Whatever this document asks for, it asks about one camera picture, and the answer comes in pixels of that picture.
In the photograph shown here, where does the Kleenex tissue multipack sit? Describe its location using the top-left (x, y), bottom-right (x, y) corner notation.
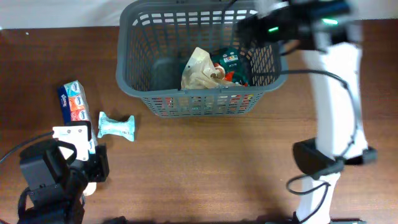
top-left (57, 80), bottom-right (98, 154)

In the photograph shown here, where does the green Nescafe coffee bag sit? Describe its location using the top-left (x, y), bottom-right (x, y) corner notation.
top-left (210, 48), bottom-right (249, 86)

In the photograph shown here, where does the beige paper pouch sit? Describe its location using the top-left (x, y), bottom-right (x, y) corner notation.
top-left (83, 182), bottom-right (97, 197)
top-left (181, 47), bottom-right (239, 90)

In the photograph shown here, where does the grey plastic basket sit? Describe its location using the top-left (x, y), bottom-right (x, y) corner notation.
top-left (116, 1), bottom-right (287, 118)

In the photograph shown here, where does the San Remo spaghetti packet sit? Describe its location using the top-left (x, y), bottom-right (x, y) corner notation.
top-left (142, 93), bottom-right (264, 118)

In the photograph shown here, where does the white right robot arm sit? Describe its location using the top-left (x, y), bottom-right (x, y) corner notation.
top-left (237, 1), bottom-right (377, 223)

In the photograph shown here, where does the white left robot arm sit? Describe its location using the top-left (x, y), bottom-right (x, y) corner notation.
top-left (17, 139), bottom-right (109, 223)

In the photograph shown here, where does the mint green wipes packet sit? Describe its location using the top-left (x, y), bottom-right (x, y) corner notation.
top-left (97, 111), bottom-right (135, 142)

